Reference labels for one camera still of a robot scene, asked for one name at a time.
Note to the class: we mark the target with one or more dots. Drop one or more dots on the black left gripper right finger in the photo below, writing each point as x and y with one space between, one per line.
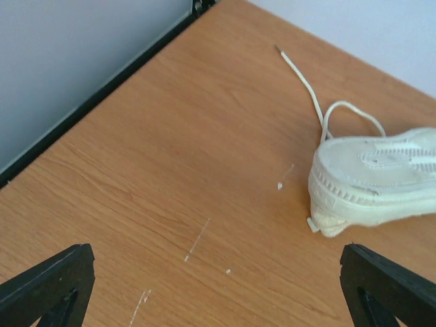
380 292

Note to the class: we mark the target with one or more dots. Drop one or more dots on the white shoelace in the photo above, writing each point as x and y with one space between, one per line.
324 117

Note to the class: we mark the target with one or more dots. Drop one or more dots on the white canvas sneaker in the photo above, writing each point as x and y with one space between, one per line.
369 181

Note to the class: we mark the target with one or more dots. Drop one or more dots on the black frame rail left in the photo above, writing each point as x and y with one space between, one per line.
59 59

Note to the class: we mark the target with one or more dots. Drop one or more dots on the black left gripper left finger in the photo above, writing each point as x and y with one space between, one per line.
55 292

